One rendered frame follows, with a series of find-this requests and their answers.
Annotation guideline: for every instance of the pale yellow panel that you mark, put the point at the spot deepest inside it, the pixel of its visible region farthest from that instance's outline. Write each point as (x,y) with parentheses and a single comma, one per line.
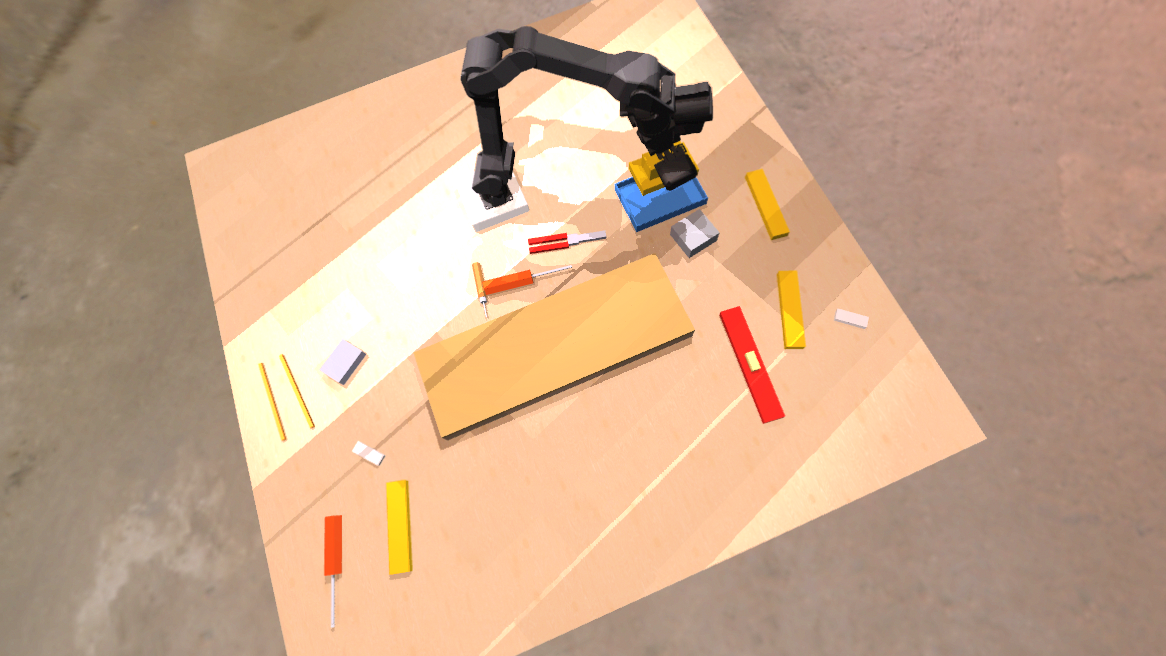
(552,345)

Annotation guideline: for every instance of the white rectangular bar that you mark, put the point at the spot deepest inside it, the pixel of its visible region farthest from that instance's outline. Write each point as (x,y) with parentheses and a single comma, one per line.
(369,453)
(851,318)

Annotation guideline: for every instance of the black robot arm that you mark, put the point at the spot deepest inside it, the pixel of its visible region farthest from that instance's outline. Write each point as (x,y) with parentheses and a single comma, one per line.
(631,78)

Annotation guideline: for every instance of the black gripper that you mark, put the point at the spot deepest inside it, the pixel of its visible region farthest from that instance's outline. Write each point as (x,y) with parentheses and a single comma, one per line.
(676,168)

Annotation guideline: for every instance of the blue shallow tray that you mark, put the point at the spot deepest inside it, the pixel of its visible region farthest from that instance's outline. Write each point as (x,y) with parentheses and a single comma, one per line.
(658,206)

